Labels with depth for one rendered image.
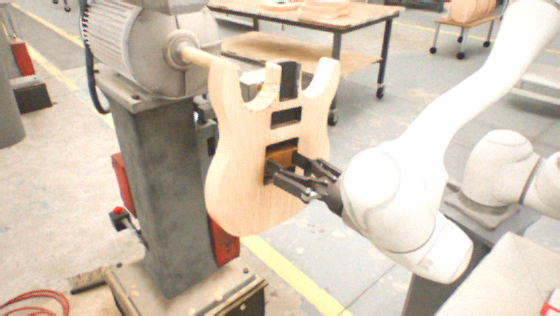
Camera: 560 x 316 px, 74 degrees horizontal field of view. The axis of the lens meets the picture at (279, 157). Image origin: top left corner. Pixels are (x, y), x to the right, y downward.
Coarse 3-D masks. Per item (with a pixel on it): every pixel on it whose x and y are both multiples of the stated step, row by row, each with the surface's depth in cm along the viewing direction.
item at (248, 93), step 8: (248, 72) 116; (256, 72) 116; (264, 72) 116; (240, 80) 110; (248, 80) 110; (256, 80) 110; (264, 80) 110; (240, 88) 111; (248, 88) 108; (248, 96) 109; (256, 96) 109; (216, 120) 125
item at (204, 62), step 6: (186, 48) 86; (192, 48) 86; (186, 54) 85; (192, 54) 84; (198, 54) 82; (204, 54) 81; (192, 60) 84; (198, 60) 82; (204, 60) 81; (210, 60) 79; (204, 66) 81; (210, 66) 79
